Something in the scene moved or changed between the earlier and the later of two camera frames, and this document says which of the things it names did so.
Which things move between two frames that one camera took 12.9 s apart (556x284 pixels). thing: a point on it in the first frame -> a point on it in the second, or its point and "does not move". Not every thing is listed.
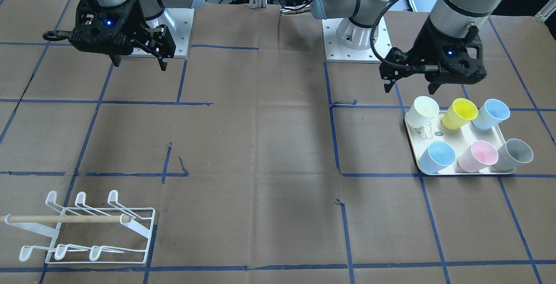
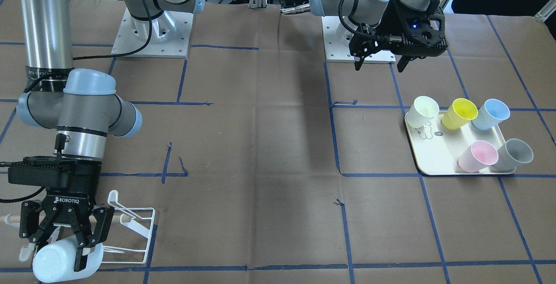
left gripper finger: x=396 y=65 -> x=359 y=47
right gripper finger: x=116 y=59 -> x=36 y=218
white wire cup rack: x=109 y=243 does not move
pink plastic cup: x=480 y=155 does not move
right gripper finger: x=163 y=45 -> x=103 y=216
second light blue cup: x=490 y=114 does not move
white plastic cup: x=423 y=109 does not move
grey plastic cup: x=514 y=153 does not move
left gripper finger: x=432 y=87 -> x=403 y=62
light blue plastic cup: x=439 y=155 -> x=54 y=262
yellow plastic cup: x=461 y=111 does not move
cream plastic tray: x=458 y=138 does not move
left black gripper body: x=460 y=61 -> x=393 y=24
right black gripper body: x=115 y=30 -> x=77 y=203
